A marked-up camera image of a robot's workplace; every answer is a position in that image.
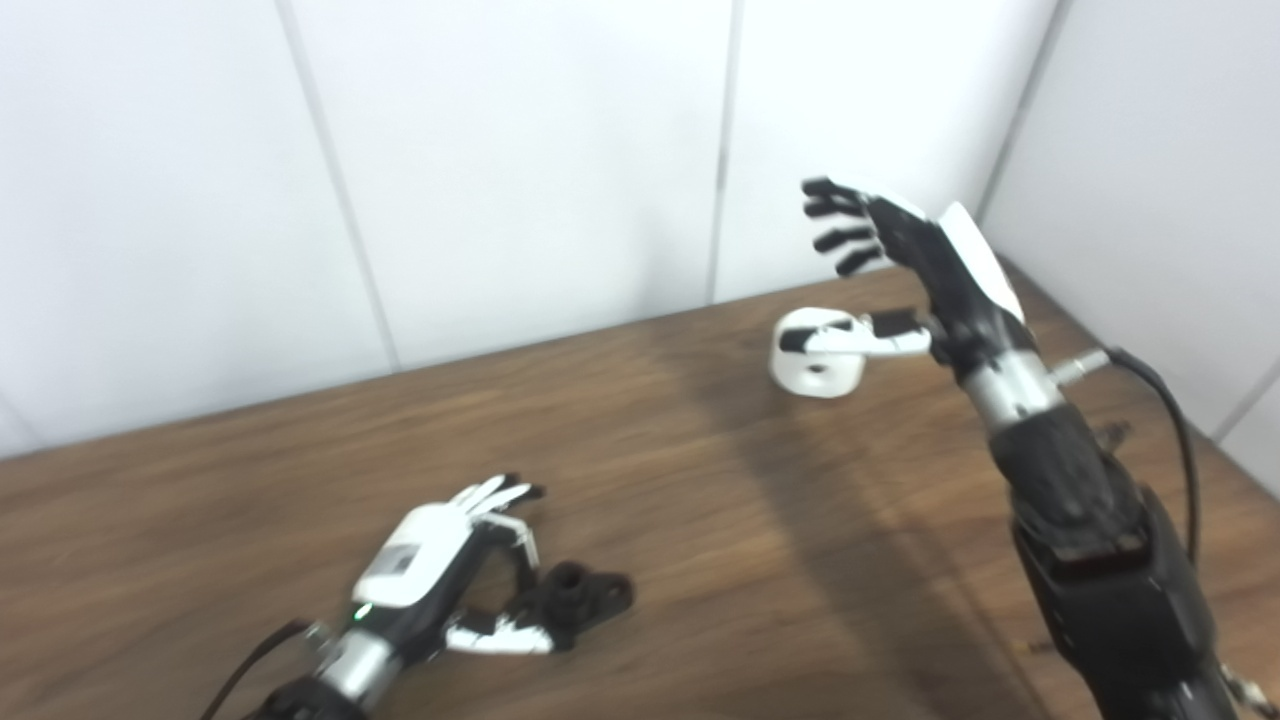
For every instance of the round white piece with holes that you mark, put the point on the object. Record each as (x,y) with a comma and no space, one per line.
(840,375)

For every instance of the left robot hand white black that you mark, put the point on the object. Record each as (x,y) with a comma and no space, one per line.
(410,555)

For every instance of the black flanged holder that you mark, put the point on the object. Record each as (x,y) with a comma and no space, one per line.
(590,595)

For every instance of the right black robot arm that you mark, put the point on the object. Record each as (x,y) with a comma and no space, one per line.
(1100,560)

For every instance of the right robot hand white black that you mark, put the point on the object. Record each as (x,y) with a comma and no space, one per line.
(950,270)

